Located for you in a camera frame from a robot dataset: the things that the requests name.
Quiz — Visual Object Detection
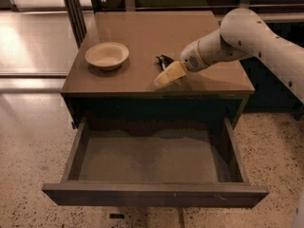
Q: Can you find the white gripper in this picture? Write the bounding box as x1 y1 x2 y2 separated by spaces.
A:
154 40 208 86

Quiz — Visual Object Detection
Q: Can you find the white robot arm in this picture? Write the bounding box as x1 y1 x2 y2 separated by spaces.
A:
154 8 304 102

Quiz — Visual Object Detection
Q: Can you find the brown drawer cabinet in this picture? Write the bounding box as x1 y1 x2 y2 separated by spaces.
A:
61 11 254 125

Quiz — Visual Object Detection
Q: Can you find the open grey top drawer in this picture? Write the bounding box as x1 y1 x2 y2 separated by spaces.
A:
42 119 269 208

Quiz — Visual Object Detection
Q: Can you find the white paper bowl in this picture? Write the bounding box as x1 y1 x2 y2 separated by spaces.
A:
85 42 129 70

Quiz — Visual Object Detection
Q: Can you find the dark window frame post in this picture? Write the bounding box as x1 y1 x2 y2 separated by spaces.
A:
64 0 86 48

